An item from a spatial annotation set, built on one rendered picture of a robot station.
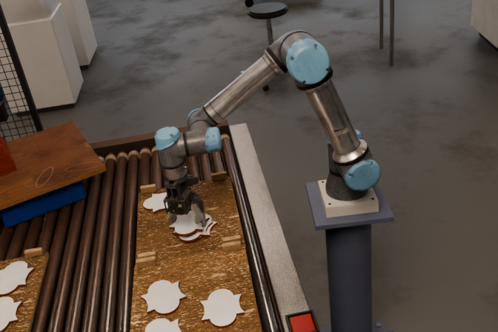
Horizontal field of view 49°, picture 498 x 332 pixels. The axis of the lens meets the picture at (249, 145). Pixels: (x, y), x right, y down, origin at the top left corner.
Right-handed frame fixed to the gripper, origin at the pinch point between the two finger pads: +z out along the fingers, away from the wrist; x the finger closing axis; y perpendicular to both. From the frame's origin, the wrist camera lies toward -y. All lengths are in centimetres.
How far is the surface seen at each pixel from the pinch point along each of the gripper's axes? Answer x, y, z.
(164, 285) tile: 1.4, 26.4, 2.6
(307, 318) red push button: 44, 31, 5
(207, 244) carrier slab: 7.7, 6.4, 3.7
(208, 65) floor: -131, -371, 97
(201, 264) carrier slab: 8.8, 15.6, 3.6
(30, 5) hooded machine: -242, -268, -3
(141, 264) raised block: -9.1, 19.3, 1.9
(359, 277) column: 52, -24, 42
